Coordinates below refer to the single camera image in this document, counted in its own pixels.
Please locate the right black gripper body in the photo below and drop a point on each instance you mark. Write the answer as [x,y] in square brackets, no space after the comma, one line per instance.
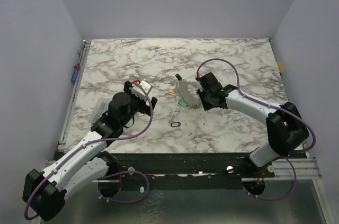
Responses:
[205,92]

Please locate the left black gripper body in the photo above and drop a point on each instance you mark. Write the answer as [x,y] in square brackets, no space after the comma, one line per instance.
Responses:
[137,105]

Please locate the steel key organizer plate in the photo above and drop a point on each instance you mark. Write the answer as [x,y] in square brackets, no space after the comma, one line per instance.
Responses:
[183,90]

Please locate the green tag key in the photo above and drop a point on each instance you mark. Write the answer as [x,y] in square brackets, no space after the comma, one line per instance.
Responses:
[183,103]

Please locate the black tag key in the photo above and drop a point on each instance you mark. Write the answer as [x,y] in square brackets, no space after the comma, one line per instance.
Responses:
[178,77]

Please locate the yellow tag key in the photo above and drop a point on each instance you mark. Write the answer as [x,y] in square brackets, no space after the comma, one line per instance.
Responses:
[172,91]

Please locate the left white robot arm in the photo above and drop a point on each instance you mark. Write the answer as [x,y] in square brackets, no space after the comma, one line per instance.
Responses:
[46,192]

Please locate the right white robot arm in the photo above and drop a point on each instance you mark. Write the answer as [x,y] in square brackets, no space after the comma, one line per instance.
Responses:
[285,131]

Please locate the clear plastic parts box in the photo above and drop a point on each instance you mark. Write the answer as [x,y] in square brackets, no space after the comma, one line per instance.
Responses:
[100,107]

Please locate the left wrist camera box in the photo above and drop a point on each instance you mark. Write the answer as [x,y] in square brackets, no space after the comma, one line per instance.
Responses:
[141,89]

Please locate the black key ring tag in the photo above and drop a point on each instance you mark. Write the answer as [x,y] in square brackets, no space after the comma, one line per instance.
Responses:
[175,124]

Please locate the blue red wall clamp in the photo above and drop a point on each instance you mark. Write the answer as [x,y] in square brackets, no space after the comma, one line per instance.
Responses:
[76,68]

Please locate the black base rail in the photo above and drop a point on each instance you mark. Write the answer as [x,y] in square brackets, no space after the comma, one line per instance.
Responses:
[197,171]

